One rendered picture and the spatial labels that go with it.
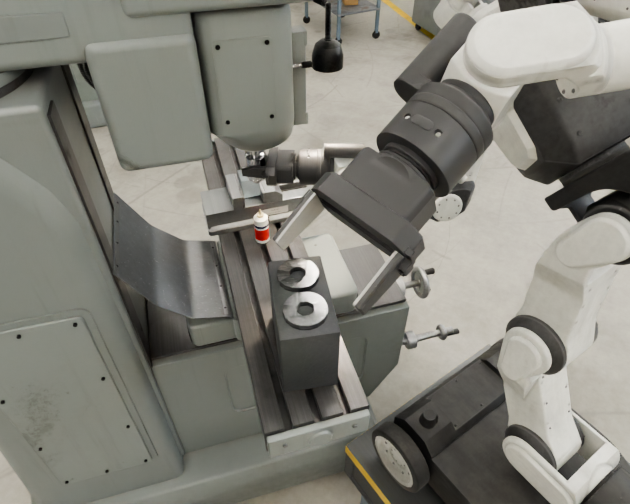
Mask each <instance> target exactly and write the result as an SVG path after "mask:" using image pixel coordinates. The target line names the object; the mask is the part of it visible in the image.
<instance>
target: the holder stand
mask: <svg viewBox="0 0 630 504"><path fill-rule="evenodd" d="M268 273H269V284H270V294H271V305H272V316H273V323H274V330H275V337H276V344H277V351H278V358H279V365H280V372H281V379H282V386H283V391H284V392H290V391H296V390H303V389H309V388H316V387H322V386H328V385H335V384H337V383H338V367H339V350H340V333H341V332H340V328H339V324H338V320H337V317H336V313H335V309H334V305H333V301H332V298H331V294H330V290H329V286H328V283H327V279H326V275H325V271H324V268H323V264H322V260H321V257H320V256H312V257H304V258H294V259H288V260H279V261H271V262H268Z"/></svg>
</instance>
